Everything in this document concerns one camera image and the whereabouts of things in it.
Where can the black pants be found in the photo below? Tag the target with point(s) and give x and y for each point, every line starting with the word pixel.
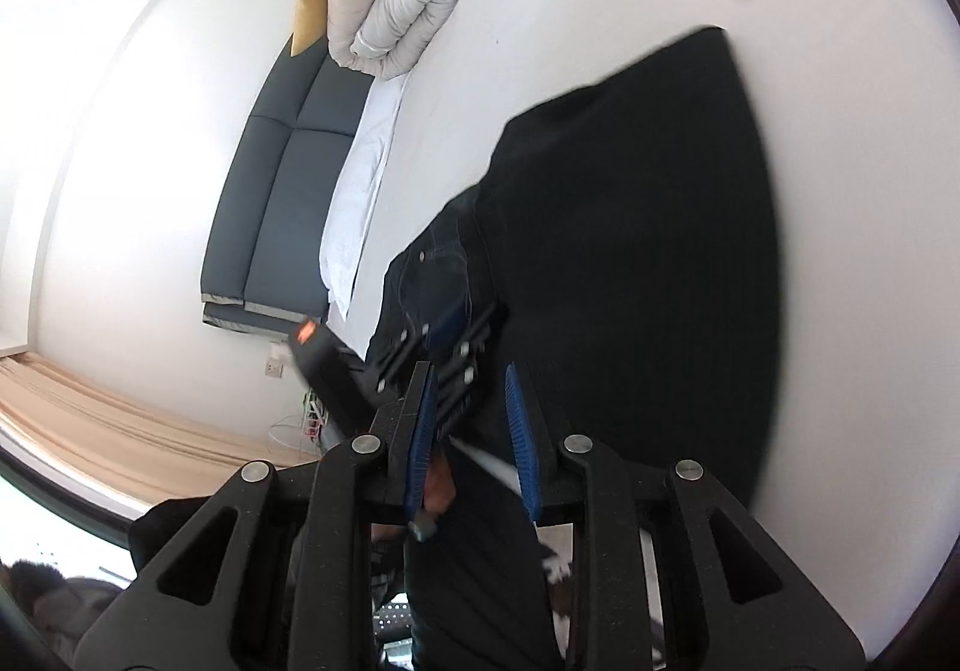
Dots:
pixel 637 229

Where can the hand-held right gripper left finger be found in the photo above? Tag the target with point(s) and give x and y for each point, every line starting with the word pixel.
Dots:
pixel 420 431

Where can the beige curtain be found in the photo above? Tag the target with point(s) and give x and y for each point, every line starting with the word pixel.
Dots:
pixel 112 431

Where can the white pillow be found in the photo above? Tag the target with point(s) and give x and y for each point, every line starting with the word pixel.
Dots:
pixel 360 191

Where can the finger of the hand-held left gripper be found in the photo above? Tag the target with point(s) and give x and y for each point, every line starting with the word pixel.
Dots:
pixel 397 364
pixel 461 379

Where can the white wall socket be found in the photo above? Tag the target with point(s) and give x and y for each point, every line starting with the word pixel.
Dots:
pixel 274 368

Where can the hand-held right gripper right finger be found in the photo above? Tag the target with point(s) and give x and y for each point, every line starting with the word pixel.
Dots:
pixel 523 446

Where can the dark grey padded headboard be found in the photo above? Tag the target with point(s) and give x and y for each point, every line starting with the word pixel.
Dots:
pixel 285 206

